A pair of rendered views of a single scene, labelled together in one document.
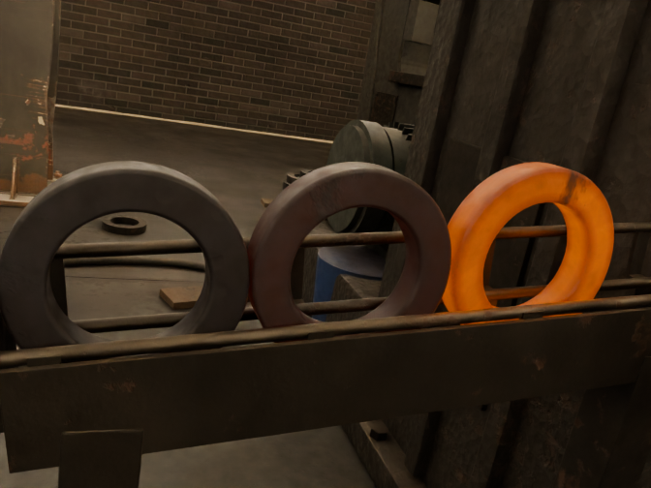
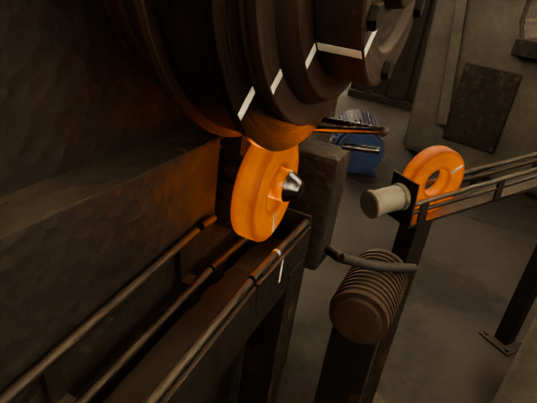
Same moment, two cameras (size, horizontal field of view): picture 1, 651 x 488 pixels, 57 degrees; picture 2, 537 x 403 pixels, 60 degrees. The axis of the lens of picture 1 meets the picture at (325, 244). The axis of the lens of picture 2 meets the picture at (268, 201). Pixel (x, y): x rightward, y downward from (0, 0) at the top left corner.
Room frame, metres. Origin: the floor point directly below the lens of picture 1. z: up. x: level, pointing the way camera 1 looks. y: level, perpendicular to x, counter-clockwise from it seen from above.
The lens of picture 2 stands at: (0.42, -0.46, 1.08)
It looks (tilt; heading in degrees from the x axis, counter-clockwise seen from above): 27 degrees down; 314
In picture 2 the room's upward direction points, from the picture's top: 8 degrees clockwise
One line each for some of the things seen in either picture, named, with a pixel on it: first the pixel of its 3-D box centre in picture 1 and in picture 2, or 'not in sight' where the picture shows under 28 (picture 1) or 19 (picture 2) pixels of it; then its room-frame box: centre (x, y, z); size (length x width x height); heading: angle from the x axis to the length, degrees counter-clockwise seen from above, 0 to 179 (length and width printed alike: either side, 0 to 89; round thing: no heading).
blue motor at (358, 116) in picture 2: not in sight; (355, 139); (2.03, -2.82, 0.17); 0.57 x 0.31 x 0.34; 131
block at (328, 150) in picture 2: not in sight; (308, 204); (0.92, -1.08, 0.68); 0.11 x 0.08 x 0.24; 21
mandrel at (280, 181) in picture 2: not in sight; (244, 172); (0.86, -0.86, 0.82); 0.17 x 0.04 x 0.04; 21
